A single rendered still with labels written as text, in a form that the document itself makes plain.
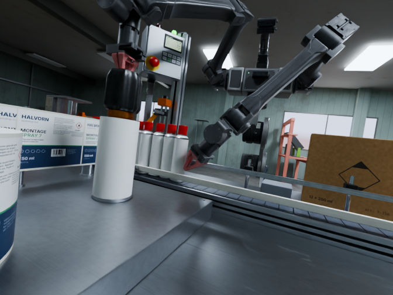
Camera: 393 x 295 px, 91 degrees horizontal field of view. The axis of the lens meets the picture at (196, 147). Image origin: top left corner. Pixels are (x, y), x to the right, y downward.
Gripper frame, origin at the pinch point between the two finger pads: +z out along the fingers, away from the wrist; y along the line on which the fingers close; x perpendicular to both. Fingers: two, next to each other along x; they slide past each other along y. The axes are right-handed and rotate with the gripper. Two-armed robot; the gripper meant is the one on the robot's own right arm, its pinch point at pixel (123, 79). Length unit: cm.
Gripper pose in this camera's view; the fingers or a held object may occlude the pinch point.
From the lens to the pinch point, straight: 65.3
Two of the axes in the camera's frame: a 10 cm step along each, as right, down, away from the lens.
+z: -1.4, 9.9, 0.3
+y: 9.1, 1.4, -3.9
